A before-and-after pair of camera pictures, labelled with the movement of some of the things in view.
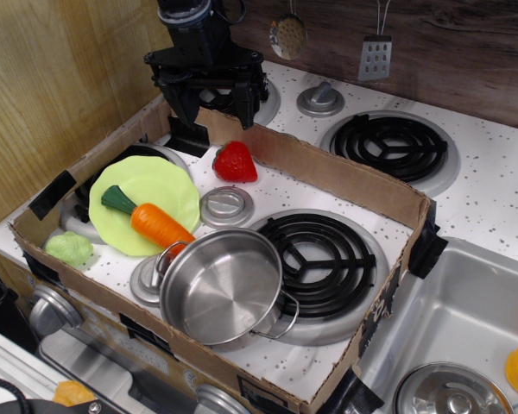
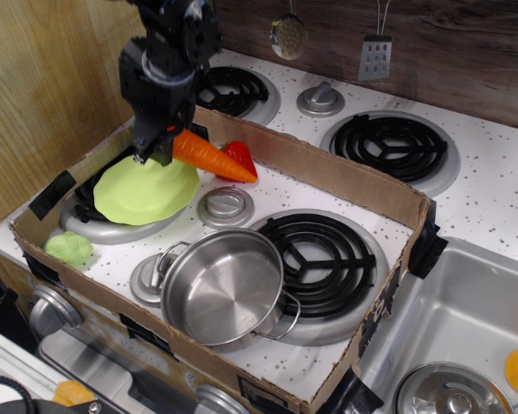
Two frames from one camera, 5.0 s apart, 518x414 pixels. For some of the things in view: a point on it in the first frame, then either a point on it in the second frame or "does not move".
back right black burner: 408,147 does not move
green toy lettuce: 70,247 does not move
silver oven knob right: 213,400 does not move
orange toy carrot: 148,220 → 196,152
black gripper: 204,54 → 159,87
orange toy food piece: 71,392 does not move
